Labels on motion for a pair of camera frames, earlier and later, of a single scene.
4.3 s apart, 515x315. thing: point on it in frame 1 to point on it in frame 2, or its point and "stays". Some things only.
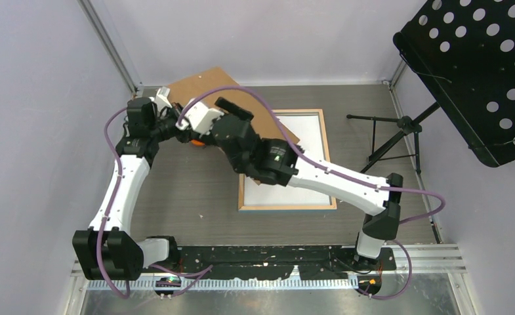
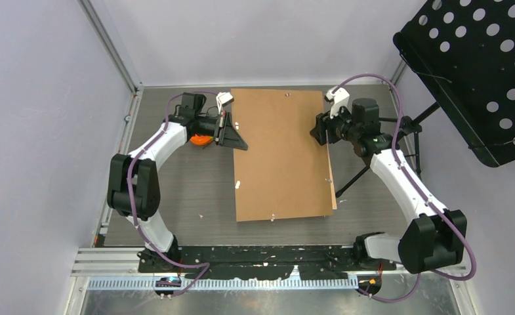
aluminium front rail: (416, 259) stays
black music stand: (477, 58) stays
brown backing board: (200, 84) to (285, 172)
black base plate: (309, 262) stays
